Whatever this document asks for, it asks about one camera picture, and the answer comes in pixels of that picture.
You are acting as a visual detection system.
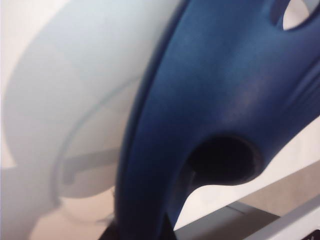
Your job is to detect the grey cable slot flap lid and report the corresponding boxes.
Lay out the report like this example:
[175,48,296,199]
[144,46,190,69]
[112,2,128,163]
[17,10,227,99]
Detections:
[173,201,320,240]

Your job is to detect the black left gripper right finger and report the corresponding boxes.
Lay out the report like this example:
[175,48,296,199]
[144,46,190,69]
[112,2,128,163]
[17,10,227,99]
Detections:
[159,212,179,240]

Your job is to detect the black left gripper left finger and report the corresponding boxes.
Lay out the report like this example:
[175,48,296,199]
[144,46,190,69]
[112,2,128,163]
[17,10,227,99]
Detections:
[99,217,121,240]

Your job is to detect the blue rubber slipper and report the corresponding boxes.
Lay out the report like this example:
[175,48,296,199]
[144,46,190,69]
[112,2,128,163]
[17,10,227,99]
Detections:
[113,0,320,240]

